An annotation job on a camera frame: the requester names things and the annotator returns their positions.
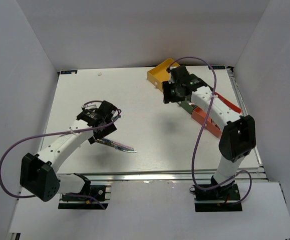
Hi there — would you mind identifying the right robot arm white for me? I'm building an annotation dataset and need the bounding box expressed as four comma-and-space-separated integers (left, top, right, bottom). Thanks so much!
162, 65, 256, 200

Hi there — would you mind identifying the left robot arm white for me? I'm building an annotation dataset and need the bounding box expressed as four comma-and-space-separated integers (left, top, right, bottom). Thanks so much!
20, 100, 119, 202

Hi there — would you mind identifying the green container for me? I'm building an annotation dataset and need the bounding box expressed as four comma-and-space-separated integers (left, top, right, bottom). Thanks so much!
178, 73, 213, 113

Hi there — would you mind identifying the yellow container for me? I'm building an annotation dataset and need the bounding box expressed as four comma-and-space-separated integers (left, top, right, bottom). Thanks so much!
146, 58, 180, 92

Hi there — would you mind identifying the right blue table label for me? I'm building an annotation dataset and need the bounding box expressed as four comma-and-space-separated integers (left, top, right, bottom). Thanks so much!
211, 65, 226, 70

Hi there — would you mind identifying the blue table label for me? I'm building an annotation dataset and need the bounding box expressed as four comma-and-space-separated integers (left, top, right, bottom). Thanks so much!
60, 69, 78, 75
211, 65, 226, 70

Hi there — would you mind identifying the orange container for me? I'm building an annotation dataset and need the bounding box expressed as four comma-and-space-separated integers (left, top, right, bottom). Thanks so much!
191, 93, 242, 138

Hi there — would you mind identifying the left blue table label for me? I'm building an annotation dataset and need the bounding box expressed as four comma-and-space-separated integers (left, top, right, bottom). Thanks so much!
60, 69, 78, 75

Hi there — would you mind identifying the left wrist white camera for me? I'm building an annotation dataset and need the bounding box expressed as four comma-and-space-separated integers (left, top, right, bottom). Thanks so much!
81, 101, 97, 110

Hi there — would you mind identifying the dark handled knife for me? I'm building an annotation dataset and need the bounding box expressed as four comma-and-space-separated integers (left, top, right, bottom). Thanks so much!
96, 139, 136, 153

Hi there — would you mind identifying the pink handled knife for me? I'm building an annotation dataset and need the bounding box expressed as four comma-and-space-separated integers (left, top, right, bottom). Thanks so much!
102, 138, 135, 153

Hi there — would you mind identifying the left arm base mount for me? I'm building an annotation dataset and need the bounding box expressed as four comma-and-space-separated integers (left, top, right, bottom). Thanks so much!
58, 181, 111, 210

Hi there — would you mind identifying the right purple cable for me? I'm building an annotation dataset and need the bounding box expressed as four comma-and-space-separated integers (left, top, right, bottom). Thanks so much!
167, 56, 252, 206

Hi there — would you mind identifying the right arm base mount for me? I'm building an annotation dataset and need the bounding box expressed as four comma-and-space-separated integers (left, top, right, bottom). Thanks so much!
189, 184, 243, 213

